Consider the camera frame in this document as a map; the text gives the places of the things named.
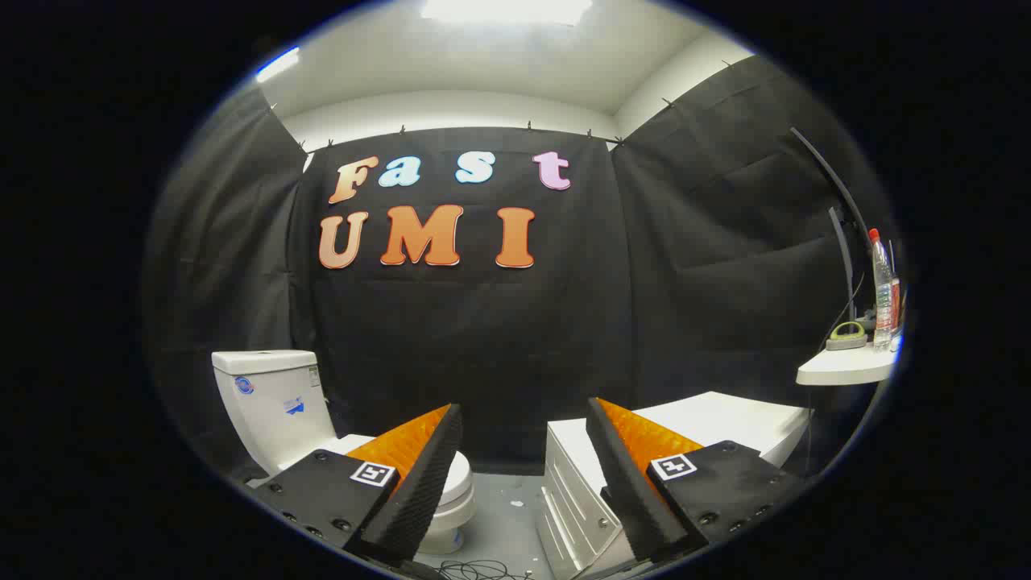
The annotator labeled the green and grey tape roll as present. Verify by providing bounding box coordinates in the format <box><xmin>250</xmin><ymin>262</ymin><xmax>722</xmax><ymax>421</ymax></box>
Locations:
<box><xmin>826</xmin><ymin>321</ymin><xmax>869</xmax><ymax>351</ymax></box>

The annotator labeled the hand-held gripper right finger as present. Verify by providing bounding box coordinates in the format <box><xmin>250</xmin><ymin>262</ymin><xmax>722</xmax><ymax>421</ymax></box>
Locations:
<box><xmin>586</xmin><ymin>396</ymin><xmax>806</xmax><ymax>563</ymax></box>

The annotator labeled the black curved stand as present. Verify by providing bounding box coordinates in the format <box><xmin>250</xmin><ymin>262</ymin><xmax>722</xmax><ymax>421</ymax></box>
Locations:
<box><xmin>789</xmin><ymin>127</ymin><xmax>875</xmax><ymax>323</ymax></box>

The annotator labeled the white ceramic toilet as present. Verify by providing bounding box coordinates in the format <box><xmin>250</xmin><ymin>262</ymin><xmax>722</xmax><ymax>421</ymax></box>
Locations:
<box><xmin>211</xmin><ymin>350</ymin><xmax>476</xmax><ymax>555</ymax></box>

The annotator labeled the large ceiling light panel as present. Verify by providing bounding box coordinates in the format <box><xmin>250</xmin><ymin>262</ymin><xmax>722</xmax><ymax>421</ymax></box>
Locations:
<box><xmin>420</xmin><ymin>0</ymin><xmax>593</xmax><ymax>25</ymax></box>

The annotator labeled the tangle of black cables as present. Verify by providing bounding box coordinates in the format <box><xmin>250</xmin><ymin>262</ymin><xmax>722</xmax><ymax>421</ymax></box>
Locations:
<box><xmin>435</xmin><ymin>558</ymin><xmax>532</xmax><ymax>580</ymax></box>

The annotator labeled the small ceiling light strip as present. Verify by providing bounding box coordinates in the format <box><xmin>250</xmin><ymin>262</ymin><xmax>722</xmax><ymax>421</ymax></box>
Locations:
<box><xmin>256</xmin><ymin>47</ymin><xmax>300</xmax><ymax>83</ymax></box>

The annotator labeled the white panelled cabinet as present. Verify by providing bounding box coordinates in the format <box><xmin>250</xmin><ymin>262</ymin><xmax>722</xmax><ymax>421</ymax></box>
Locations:
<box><xmin>536</xmin><ymin>391</ymin><xmax>813</xmax><ymax>580</ymax></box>

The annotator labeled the clear bottle with red cap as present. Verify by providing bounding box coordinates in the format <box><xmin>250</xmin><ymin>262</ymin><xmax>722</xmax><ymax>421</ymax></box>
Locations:
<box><xmin>868</xmin><ymin>229</ymin><xmax>895</xmax><ymax>351</ymax></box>

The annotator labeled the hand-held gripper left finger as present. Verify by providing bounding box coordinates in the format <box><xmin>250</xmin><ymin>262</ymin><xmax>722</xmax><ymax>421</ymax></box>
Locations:
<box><xmin>254</xmin><ymin>403</ymin><xmax>464</xmax><ymax>565</ymax></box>

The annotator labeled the black backdrop cloth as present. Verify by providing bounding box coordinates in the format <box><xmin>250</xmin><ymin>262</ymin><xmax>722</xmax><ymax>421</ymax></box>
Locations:
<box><xmin>143</xmin><ymin>55</ymin><xmax>895</xmax><ymax>484</ymax></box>

